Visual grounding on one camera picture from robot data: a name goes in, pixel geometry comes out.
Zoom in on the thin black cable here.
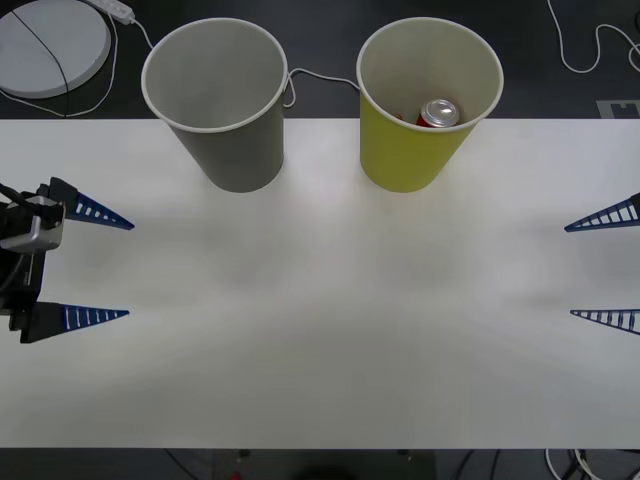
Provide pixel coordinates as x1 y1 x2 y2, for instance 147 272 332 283
10 8 71 119

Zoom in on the round white disc base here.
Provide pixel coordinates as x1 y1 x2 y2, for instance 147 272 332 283
0 0 113 100

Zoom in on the yellow-green plastic waste bin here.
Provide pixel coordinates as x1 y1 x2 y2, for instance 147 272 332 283
355 16 505 194

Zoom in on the red drink can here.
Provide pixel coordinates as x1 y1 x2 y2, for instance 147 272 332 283
415 98 462 129

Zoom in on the white power strip cable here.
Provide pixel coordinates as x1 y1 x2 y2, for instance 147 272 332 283
127 14 362 108

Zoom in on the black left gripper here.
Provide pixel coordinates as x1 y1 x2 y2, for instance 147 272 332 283
0 176 136 346

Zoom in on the white power strip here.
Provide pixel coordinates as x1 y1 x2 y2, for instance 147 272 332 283
83 0 136 24

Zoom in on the thin white cable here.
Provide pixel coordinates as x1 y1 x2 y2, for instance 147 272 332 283
0 12 120 119

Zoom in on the looped white cable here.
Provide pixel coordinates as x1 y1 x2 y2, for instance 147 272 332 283
546 0 640 75

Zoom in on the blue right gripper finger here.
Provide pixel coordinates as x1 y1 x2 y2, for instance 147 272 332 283
569 308 640 336
564 192 640 233

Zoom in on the grey floor marker plate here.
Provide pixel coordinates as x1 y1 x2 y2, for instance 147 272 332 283
595 99 640 120

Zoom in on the white cable bundle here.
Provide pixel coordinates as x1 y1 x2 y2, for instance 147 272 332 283
543 448 601 480

